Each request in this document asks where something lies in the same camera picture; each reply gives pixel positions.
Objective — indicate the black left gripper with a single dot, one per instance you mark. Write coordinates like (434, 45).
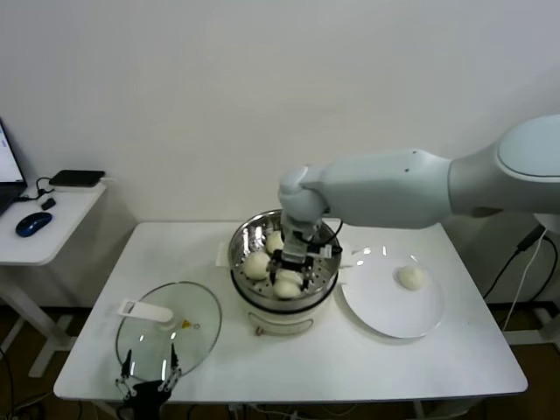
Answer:
(149, 390)

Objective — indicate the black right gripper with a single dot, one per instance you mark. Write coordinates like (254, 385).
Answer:
(293, 264)

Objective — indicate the white steamed baozi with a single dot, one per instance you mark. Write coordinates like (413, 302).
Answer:
(256, 266)
(273, 241)
(286, 289)
(411, 277)

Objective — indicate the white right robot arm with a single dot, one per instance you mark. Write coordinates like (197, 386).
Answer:
(385, 188)

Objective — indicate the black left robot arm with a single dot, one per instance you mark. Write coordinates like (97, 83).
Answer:
(146, 411)

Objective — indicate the perforated steel steamer basket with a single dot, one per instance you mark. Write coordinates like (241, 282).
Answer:
(326, 273)

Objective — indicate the white electric cooker pot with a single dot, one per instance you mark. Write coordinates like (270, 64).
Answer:
(280, 324)

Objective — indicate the white round plate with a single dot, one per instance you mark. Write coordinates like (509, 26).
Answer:
(385, 306)

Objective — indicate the white side desk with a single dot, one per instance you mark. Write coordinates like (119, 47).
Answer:
(65, 227)

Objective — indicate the blue computer mouse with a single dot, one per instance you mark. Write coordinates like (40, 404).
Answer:
(34, 224)

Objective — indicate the small black dongle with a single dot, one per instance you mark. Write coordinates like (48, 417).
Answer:
(48, 203)

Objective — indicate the flat black box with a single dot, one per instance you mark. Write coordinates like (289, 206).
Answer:
(78, 178)

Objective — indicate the black laptop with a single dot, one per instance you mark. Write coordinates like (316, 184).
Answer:
(6, 166)

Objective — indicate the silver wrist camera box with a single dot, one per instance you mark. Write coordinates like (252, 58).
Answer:
(294, 249)

